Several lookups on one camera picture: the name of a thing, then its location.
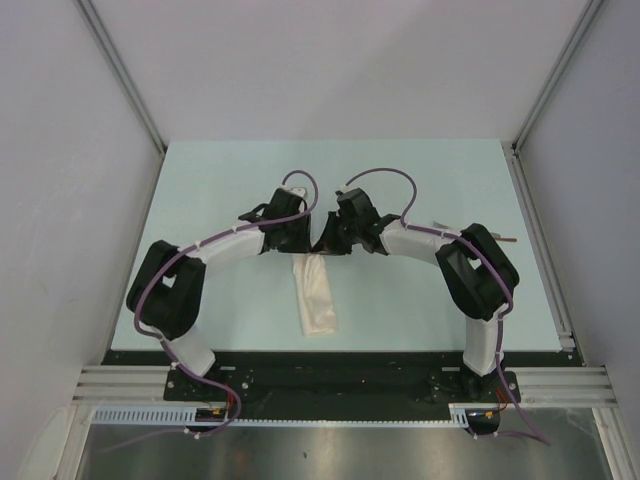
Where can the silver metal fork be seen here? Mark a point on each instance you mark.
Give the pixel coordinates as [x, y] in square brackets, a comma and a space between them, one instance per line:
[442, 227]

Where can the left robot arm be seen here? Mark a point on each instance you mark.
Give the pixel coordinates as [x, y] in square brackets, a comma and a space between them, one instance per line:
[166, 293]

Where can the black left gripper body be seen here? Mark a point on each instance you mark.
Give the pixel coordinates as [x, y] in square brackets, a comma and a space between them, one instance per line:
[289, 243]

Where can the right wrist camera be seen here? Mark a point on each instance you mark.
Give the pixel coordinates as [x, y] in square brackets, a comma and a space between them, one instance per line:
[356, 205]

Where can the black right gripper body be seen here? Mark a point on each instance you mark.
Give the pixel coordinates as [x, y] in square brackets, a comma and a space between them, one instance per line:
[348, 232]

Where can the left aluminium corner post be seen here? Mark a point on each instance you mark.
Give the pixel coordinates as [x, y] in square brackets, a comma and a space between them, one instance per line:
[108, 49]

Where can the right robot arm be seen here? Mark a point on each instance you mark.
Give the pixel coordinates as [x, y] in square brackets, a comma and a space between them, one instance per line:
[478, 275]

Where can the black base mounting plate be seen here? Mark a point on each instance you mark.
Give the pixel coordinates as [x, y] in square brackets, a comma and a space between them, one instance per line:
[347, 404]

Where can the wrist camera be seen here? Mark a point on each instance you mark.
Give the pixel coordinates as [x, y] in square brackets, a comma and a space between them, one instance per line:
[356, 205]
[284, 203]

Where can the white cloth napkin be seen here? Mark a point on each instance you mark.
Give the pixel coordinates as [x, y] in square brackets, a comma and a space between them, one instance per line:
[315, 303]

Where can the right aluminium corner post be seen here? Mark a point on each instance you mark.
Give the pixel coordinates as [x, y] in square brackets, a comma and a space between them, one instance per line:
[578, 34]

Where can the aluminium frame rail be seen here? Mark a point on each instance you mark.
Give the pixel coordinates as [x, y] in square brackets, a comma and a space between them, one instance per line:
[532, 387]

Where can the white slotted cable duct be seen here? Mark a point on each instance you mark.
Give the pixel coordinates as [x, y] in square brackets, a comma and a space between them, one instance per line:
[443, 416]

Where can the aluminium corner post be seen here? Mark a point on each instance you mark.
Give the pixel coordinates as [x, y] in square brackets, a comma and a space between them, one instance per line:
[108, 49]
[578, 34]

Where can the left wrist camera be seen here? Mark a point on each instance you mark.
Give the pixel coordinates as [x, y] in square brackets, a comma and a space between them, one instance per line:
[284, 203]

